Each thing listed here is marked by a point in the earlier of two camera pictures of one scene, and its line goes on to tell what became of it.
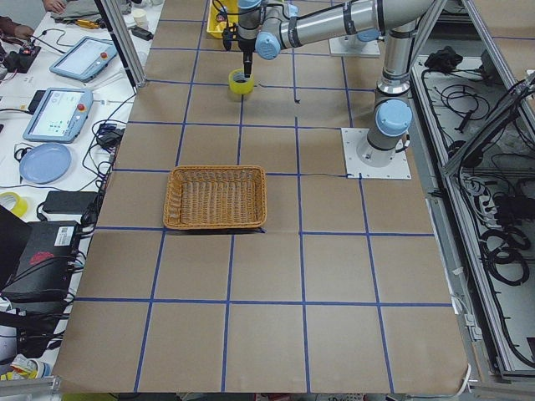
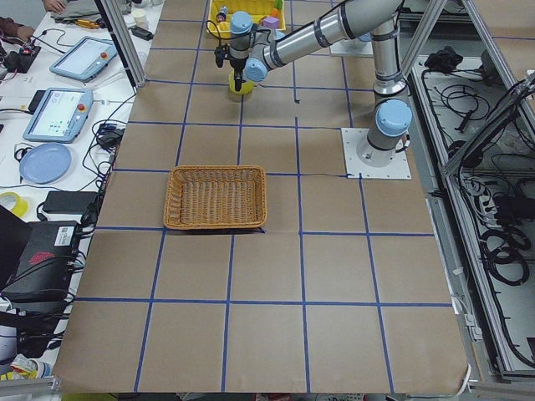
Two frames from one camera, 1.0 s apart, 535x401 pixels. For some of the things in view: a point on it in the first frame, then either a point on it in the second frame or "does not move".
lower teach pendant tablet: [59, 115] does not move
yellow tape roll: [239, 83] does not move
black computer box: [44, 271] does not move
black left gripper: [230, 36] -> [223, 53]
